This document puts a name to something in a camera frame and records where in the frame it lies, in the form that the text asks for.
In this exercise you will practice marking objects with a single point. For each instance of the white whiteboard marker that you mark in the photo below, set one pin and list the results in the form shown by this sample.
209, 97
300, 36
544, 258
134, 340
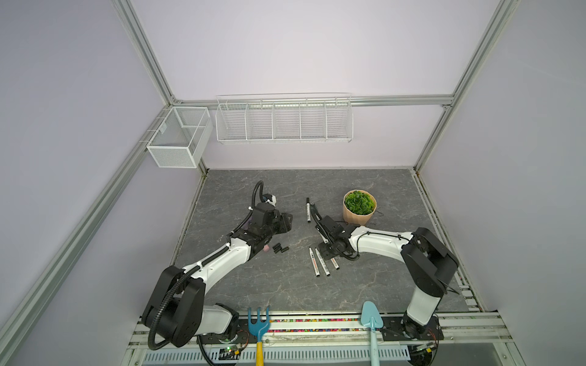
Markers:
335, 264
322, 263

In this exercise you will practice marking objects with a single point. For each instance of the white mesh box basket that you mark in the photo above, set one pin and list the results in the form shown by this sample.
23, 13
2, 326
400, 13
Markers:
181, 138

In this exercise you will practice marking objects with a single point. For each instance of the potted green plant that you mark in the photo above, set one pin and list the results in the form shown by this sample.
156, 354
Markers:
358, 207

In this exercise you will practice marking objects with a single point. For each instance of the blue garden fork yellow handle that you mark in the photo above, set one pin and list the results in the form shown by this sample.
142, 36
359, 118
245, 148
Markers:
258, 329

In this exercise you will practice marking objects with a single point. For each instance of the white marker pen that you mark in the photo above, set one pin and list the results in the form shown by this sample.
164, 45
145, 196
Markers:
308, 210
314, 263

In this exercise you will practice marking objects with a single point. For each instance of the light blue garden trowel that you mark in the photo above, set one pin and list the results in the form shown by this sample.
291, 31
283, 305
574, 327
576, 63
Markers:
372, 320

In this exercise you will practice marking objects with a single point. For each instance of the white wire shelf basket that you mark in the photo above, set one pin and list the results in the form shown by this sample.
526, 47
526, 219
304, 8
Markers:
284, 118

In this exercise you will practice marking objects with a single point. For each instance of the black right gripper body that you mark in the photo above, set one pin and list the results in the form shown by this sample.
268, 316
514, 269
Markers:
325, 249

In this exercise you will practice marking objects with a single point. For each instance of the white perforated cable duct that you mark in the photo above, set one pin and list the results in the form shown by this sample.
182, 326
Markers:
278, 355

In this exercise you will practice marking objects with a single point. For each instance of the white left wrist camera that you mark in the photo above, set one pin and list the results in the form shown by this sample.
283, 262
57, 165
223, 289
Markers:
269, 199

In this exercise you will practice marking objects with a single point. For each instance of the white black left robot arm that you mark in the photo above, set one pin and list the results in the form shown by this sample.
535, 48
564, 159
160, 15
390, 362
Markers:
175, 311

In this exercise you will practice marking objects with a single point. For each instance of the aluminium front rail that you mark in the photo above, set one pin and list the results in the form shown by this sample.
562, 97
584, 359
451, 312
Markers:
346, 329

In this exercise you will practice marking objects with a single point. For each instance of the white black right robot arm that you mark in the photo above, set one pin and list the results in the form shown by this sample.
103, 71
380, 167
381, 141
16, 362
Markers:
429, 262

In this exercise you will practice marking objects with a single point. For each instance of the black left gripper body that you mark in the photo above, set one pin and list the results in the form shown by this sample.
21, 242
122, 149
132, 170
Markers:
279, 225

